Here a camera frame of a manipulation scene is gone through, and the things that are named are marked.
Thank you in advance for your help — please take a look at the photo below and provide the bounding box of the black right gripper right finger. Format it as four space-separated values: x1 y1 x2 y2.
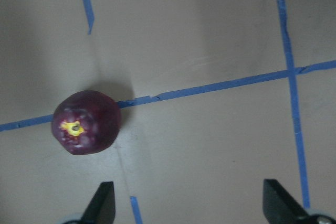
262 179 310 224

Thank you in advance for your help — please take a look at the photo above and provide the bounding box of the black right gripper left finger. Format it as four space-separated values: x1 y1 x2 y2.
80 182 116 224

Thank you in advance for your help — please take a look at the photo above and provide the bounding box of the dark purple apple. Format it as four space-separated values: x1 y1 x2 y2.
51 90 121 155

